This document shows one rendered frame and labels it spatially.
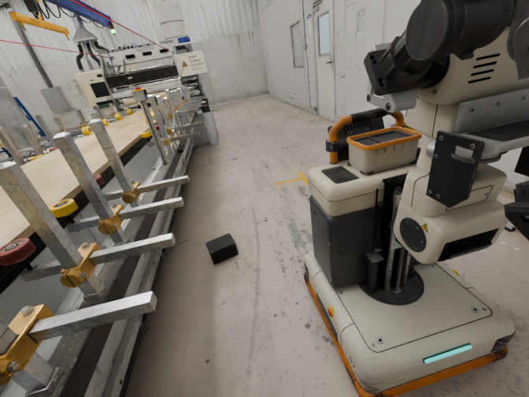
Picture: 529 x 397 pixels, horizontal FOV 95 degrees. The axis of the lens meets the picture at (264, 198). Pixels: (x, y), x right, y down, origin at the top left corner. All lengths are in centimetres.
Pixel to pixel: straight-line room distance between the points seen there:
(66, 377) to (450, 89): 102
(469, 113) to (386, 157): 40
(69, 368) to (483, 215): 108
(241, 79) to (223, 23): 199
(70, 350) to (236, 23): 1115
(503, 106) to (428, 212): 27
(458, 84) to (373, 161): 41
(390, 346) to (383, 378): 11
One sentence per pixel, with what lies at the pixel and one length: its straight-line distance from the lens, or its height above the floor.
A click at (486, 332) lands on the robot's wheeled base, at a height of 27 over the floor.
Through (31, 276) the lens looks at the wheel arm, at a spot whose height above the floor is 81.
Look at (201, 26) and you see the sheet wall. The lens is 1137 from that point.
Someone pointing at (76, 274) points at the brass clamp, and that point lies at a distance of 86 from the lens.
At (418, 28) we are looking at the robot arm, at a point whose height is 124.
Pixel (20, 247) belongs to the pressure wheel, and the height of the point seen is 91.
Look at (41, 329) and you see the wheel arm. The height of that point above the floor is 84.
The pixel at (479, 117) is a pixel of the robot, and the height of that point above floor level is 107.
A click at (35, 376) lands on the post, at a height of 76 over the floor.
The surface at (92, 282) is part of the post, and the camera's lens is 91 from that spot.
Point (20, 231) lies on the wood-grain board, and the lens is 108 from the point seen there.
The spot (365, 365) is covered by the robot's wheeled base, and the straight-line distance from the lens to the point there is 108.
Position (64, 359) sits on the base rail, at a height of 70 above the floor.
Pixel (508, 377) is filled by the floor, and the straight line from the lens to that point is 154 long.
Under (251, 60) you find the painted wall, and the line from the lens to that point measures 1134.
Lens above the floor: 123
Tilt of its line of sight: 29 degrees down
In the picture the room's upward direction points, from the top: 11 degrees counter-clockwise
